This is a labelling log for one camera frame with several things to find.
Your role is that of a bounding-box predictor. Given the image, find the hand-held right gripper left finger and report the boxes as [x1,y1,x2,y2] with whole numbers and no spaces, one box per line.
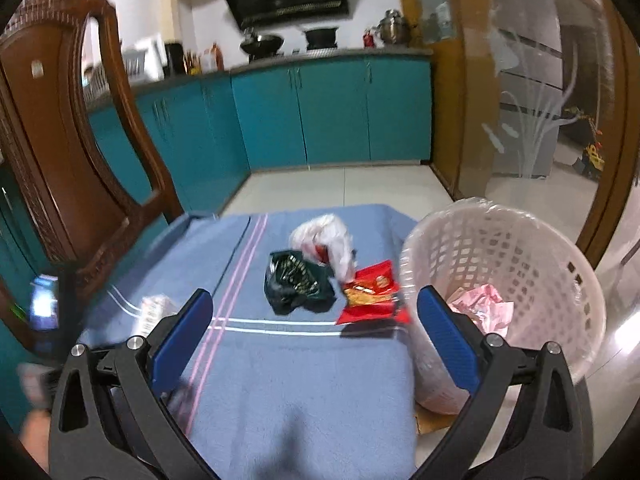
[47,287,216,480]

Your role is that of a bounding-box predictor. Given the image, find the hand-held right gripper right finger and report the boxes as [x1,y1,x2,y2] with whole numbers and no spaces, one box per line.
[410,285,596,480]

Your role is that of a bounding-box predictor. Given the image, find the white plastic basket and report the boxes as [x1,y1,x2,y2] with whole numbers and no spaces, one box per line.
[399,199,607,415]

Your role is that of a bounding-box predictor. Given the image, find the person's left hand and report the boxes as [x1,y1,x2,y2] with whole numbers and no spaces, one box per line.
[17,362,53,461]

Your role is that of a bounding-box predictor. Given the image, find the white paper packet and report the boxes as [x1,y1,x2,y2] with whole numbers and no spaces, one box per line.
[132,294,178,341]

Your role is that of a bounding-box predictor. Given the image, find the pink crumpled wrapper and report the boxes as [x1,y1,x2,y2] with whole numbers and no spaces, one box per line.
[446,284,516,338]

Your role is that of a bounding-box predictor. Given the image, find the cardboard piece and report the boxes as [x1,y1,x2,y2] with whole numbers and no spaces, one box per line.
[415,402,468,436]

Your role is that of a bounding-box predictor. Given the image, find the red snack packet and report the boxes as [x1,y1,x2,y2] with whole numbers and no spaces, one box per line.
[336,260,411,327]

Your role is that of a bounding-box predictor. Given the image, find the dark green packet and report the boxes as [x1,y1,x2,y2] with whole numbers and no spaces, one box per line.
[264,250,337,316]

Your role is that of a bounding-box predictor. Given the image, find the blue striped blanket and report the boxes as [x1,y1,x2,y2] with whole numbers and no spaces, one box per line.
[82,203,421,480]

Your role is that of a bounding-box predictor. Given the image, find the carved wooden chair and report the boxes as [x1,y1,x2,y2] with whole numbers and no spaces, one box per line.
[0,0,186,356]

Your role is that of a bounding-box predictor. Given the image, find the white plastic bag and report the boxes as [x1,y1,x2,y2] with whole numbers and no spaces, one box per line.
[290,213,358,281]

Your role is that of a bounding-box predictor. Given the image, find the wooden glass-front cabinet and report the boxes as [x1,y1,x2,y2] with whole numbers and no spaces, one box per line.
[395,0,468,201]

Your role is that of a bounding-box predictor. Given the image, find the yellow toy excavator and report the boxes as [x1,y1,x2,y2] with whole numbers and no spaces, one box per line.
[560,107,608,181]

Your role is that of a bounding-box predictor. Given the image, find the teal kitchen cabinets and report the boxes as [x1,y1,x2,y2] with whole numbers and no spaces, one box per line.
[0,47,433,281]

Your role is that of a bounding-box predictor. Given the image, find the frosted glass door panel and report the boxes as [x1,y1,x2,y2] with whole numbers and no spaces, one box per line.
[460,0,616,261]

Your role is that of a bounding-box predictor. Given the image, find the black wok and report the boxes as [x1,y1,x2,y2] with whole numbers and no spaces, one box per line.
[240,30,285,56]

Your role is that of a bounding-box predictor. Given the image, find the steel pot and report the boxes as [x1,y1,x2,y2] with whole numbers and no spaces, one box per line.
[376,8,412,46]

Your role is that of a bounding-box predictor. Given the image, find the black cooking pot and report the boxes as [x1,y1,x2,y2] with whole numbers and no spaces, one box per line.
[302,26,341,51]

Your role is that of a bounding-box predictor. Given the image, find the wooden door frame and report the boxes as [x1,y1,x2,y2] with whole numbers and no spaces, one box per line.
[575,0,640,271]

